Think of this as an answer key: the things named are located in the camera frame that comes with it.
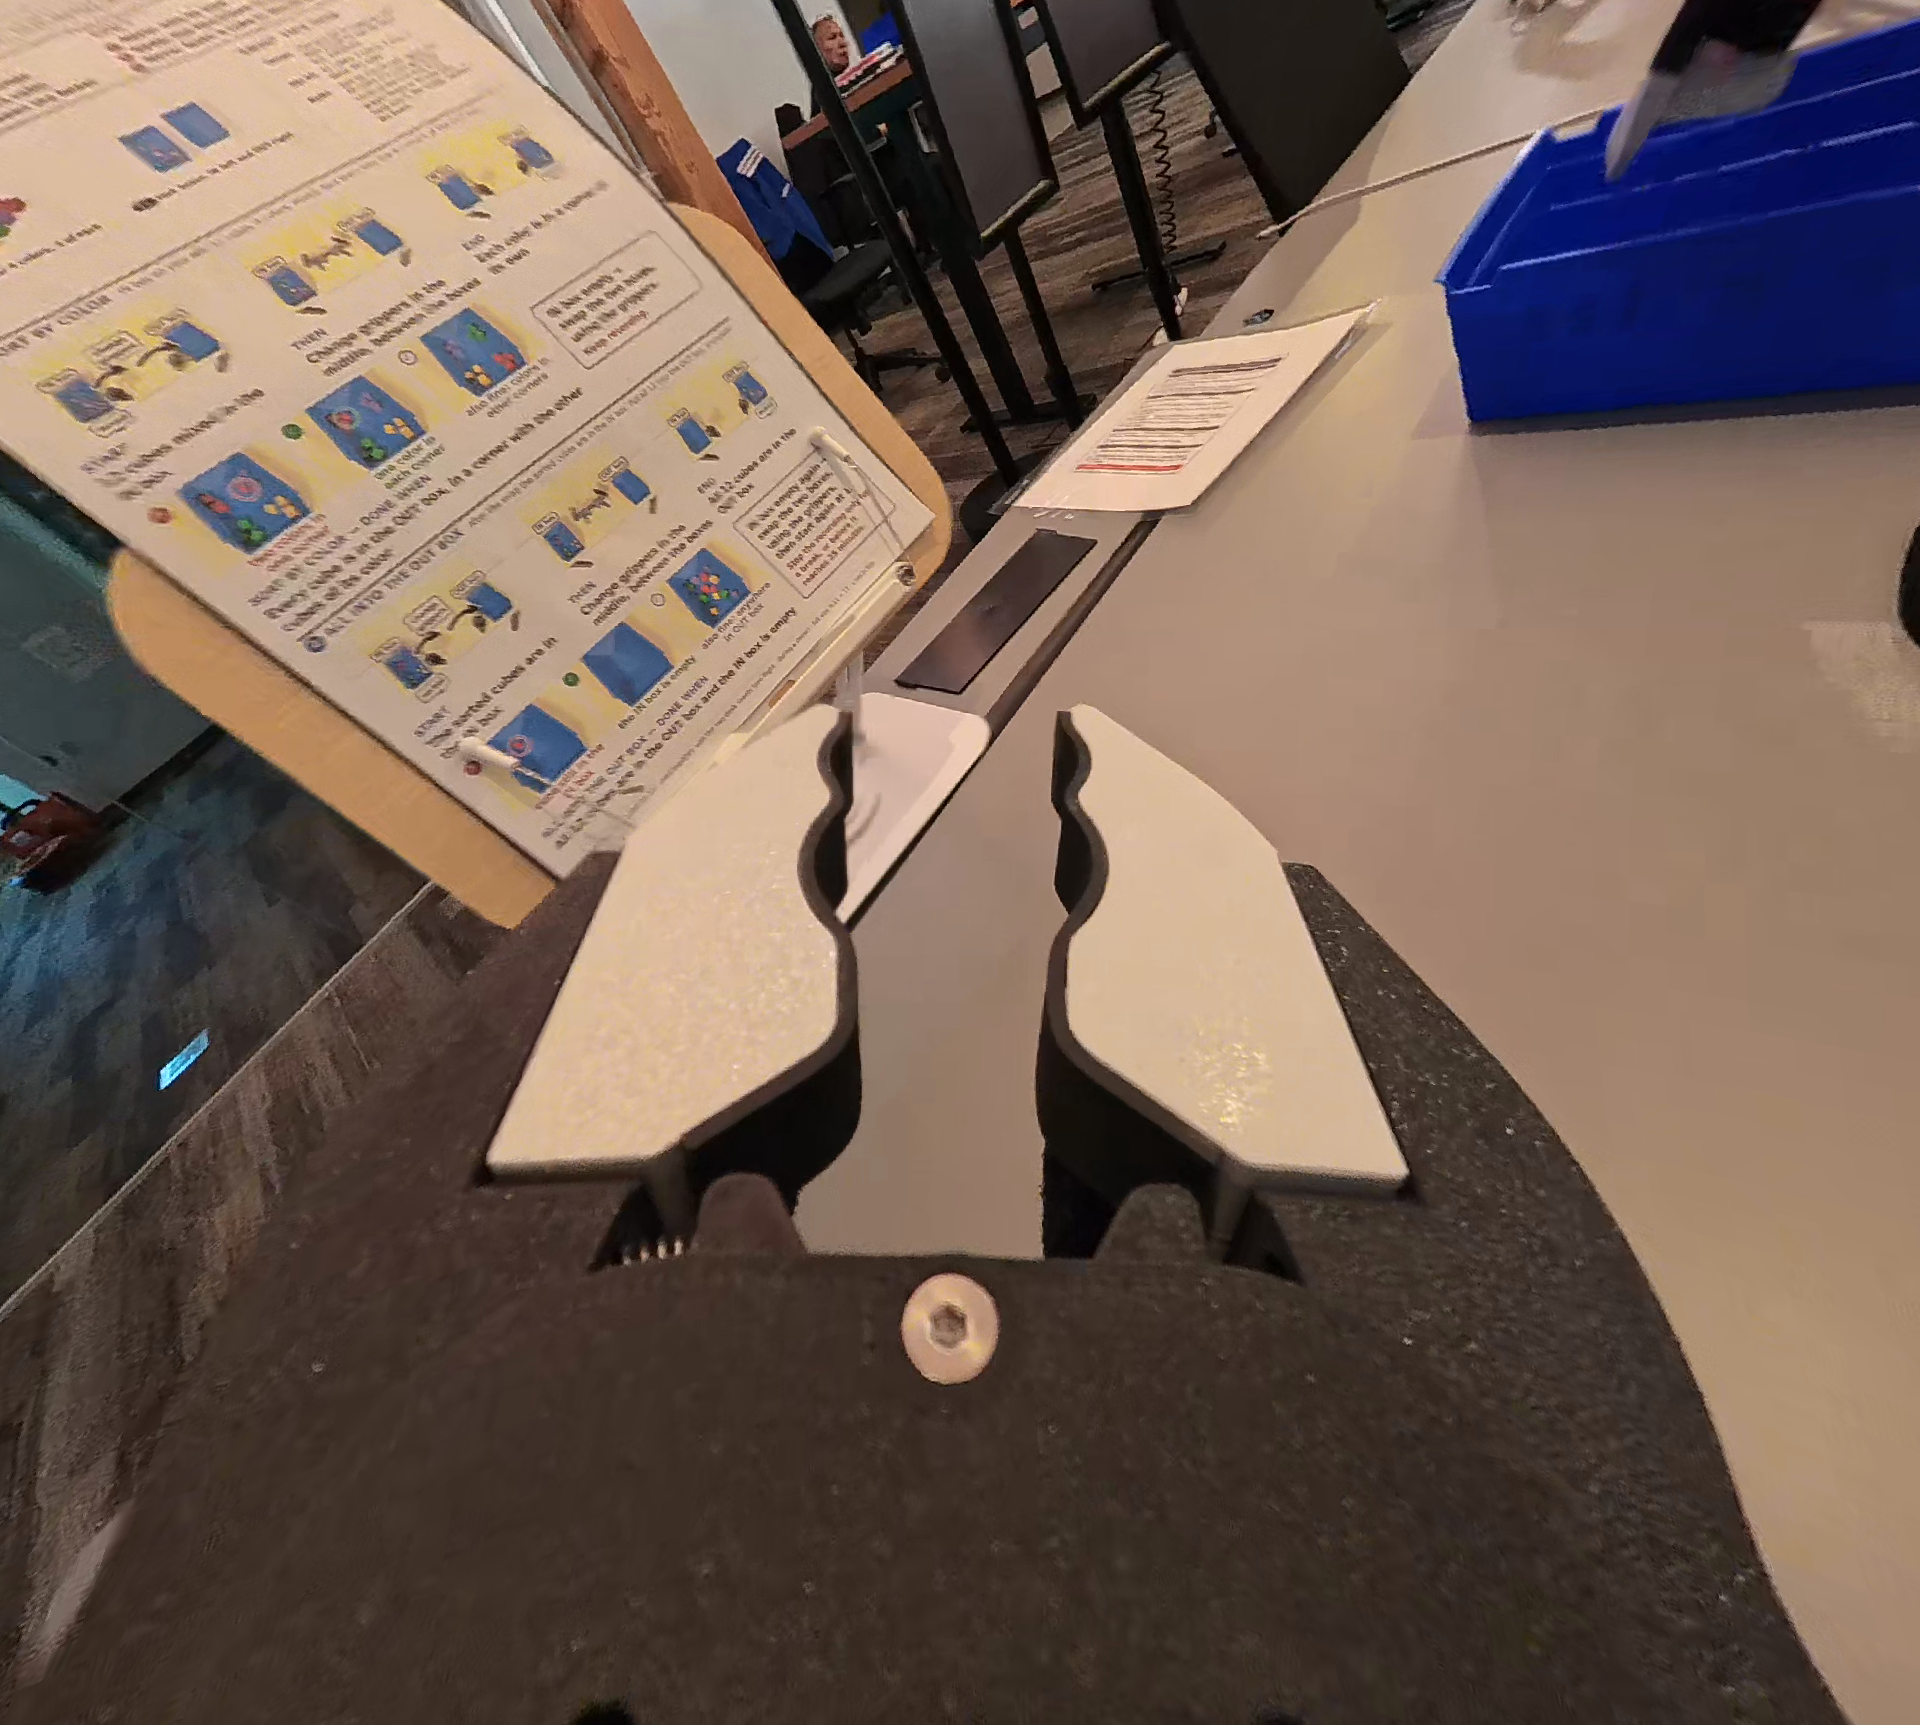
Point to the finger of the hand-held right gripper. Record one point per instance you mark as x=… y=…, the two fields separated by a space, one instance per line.
x=1694 y=92

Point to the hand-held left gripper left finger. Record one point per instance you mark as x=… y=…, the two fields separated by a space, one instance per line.
x=675 y=976

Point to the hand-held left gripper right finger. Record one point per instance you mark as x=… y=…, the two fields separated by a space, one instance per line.
x=1218 y=976

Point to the blue plastic bin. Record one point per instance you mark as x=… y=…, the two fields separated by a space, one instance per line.
x=1694 y=285

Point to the white stand base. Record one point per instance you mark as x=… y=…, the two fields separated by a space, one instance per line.
x=917 y=763

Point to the black desk inlay plate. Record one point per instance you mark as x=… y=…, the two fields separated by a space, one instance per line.
x=996 y=607

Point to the wooden display board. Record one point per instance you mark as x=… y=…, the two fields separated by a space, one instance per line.
x=300 y=721

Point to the paper in plastic sleeve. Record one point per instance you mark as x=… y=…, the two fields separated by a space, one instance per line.
x=1199 y=404

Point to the red floor machine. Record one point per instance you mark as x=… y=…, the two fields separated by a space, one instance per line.
x=46 y=842

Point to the printed instruction sheet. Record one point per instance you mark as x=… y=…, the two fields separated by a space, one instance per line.
x=375 y=332

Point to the blue jacket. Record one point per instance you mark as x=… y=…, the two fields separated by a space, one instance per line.
x=774 y=199

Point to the black pole with round disc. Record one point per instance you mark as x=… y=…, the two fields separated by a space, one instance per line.
x=810 y=107

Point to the wooden column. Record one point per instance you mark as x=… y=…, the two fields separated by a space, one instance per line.
x=583 y=2

